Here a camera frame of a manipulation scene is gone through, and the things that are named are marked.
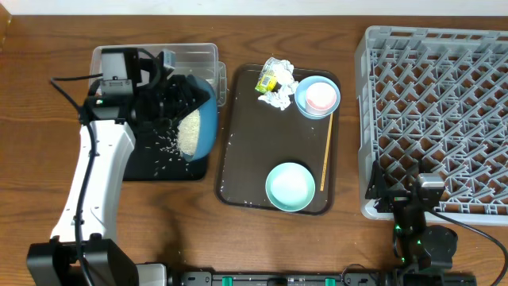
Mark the mint green bowl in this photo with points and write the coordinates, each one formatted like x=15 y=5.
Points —
x=290 y=187

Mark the pile of white rice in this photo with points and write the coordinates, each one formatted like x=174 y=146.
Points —
x=188 y=133

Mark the dark blue plate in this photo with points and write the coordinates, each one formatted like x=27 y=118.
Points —
x=209 y=120

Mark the grey dishwasher rack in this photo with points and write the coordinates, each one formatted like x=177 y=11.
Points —
x=437 y=97

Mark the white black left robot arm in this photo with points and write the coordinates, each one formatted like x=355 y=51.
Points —
x=82 y=248

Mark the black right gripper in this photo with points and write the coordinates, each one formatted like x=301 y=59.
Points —
x=379 y=189

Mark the black tray bin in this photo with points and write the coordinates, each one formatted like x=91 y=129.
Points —
x=156 y=157

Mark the yellow green wrapper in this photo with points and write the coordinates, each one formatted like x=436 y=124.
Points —
x=266 y=82

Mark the brown serving tray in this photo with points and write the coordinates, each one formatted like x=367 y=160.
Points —
x=259 y=137

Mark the wooden chopstick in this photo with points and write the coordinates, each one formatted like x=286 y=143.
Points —
x=326 y=155

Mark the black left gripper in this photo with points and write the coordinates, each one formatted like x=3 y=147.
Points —
x=178 y=89

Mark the pink cup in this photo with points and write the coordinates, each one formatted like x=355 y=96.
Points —
x=320 y=98

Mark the clear plastic bin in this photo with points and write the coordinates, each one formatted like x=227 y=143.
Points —
x=198 y=59

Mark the white tissue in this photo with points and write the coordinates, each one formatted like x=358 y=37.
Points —
x=286 y=86

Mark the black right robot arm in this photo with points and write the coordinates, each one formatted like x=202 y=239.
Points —
x=426 y=251

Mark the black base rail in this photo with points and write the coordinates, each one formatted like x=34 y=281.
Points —
x=345 y=279

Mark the light blue bowl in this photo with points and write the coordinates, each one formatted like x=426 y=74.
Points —
x=300 y=95

